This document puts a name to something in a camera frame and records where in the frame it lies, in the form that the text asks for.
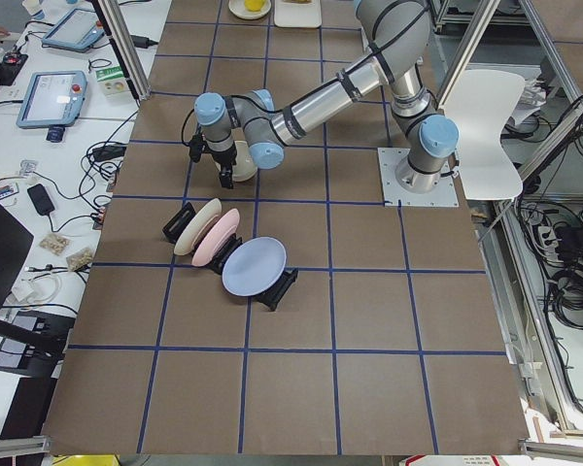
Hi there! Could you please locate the black cable bundle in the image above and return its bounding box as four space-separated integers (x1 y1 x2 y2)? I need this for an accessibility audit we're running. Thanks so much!
80 109 140 205

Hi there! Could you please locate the far blue teach pendant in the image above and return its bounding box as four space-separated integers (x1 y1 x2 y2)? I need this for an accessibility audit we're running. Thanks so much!
42 8 105 52

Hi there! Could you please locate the black phone on desk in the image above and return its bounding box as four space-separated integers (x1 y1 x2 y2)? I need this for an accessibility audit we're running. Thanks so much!
27 183 55 216

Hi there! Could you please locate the light blue plate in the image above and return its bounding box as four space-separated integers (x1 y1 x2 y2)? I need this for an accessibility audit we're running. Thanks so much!
222 237 287 297

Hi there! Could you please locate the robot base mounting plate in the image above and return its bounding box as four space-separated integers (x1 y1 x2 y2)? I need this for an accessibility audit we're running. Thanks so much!
377 148 459 208

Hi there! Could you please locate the black dish rack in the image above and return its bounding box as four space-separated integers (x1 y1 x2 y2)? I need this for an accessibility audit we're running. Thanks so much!
162 203 298 312

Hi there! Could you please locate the near blue teach pendant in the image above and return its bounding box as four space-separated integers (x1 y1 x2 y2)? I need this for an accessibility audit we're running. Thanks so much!
17 70 87 129

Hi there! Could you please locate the black power adapter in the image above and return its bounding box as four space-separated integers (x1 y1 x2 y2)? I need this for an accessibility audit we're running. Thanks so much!
130 35 158 49

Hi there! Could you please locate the pink plate in rack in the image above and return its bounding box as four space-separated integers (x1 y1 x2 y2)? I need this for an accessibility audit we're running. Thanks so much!
191 208 240 267

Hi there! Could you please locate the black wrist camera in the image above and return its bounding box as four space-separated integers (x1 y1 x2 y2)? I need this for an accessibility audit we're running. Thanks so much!
189 133 207 163

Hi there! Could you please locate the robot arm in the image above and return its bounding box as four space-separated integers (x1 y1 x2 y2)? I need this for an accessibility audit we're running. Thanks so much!
185 0 459 194

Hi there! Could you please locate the yellow lemon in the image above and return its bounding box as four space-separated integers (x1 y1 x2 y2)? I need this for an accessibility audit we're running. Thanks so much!
244 0 266 13

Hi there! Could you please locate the blue teach pendant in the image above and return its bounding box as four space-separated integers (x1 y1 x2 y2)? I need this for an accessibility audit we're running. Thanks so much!
17 70 87 129
42 8 105 52

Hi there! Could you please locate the cream round plate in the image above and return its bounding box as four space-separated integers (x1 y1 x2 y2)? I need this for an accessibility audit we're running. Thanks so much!
227 0 272 20

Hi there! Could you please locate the cream plate in rack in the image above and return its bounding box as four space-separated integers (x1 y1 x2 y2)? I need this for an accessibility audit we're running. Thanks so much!
174 198 222 256

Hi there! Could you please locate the white rectangular tray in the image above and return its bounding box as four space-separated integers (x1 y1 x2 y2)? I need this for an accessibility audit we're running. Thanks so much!
273 0 322 28

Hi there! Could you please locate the green white small box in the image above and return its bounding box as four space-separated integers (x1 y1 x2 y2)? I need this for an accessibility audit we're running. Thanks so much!
95 66 129 95

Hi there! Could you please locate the aluminium frame post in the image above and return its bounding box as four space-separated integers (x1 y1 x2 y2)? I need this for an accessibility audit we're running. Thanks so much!
90 0 152 102

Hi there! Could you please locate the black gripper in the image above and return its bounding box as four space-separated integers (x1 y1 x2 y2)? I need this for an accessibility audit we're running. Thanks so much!
211 147 237 189

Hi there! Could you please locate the white ceramic bowl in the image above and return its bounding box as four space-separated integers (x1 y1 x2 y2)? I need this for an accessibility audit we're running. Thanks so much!
232 141 257 182

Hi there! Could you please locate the white plastic chair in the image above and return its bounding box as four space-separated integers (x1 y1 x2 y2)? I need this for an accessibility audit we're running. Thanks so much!
443 69 525 201

